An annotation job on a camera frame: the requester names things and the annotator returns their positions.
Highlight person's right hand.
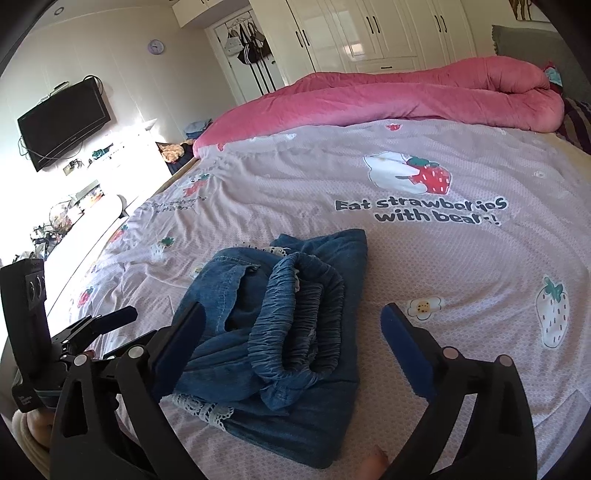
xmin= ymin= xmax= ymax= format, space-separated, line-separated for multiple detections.
xmin=360 ymin=445 xmax=391 ymax=480

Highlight teal patterned cloth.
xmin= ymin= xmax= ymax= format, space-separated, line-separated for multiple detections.
xmin=542 ymin=65 xmax=564 ymax=93

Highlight dark striped pillow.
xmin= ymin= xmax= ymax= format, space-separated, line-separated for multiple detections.
xmin=556 ymin=97 xmax=591 ymax=155

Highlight black wall television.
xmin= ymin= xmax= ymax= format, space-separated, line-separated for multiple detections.
xmin=17 ymin=80 xmax=112 ymax=172

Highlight brown plush toy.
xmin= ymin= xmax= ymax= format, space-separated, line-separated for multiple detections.
xmin=157 ymin=142 xmax=195 ymax=164

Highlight blue denim pants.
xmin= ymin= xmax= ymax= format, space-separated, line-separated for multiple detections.
xmin=173 ymin=228 xmax=370 ymax=469

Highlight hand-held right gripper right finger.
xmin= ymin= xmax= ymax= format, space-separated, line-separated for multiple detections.
xmin=381 ymin=302 xmax=539 ymax=480

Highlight person's left hand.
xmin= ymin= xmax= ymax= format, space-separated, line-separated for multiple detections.
xmin=27 ymin=408 xmax=57 ymax=448

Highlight pink duvet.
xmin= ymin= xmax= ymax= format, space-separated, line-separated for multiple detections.
xmin=193 ymin=55 xmax=566 ymax=158

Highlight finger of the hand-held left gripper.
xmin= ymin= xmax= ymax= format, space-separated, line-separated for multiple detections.
xmin=95 ymin=307 xmax=138 ymax=334
xmin=104 ymin=330 xmax=158 ymax=363

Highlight white wardrobe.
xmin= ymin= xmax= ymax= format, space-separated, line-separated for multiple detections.
xmin=249 ymin=0 xmax=499 ymax=88

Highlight white desk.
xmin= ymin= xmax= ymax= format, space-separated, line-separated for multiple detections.
xmin=28 ymin=138 xmax=174 ymax=296

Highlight strawberry printed bed sheet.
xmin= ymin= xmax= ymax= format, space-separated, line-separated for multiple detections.
xmin=46 ymin=117 xmax=591 ymax=480

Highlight grey headboard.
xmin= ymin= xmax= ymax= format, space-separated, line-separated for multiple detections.
xmin=492 ymin=25 xmax=591 ymax=100

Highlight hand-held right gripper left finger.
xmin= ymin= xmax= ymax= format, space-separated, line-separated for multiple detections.
xmin=51 ymin=302 xmax=206 ymax=480

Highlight black hanging bag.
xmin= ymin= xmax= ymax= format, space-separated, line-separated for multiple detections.
xmin=238 ymin=23 xmax=271 ymax=65

